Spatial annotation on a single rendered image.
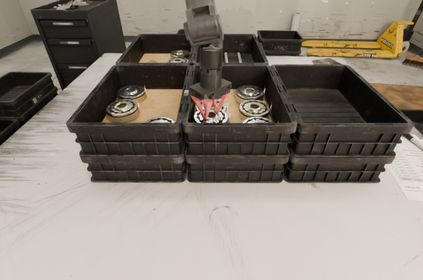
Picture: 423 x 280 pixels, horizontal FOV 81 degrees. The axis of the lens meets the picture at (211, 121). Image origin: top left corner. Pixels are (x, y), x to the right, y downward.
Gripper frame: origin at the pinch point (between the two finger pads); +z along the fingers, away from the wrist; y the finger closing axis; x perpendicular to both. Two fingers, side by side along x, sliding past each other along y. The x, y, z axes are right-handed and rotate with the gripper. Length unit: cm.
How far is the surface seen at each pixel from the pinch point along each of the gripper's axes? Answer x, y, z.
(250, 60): -29, -56, 6
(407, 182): 49, -38, 20
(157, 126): -2.4, 16.4, -2.2
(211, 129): 7.1, 6.8, -1.2
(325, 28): -115, -360, 59
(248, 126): 13.8, 0.0, -2.5
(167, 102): -24.3, -1.7, 7.2
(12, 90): -160, 33, 41
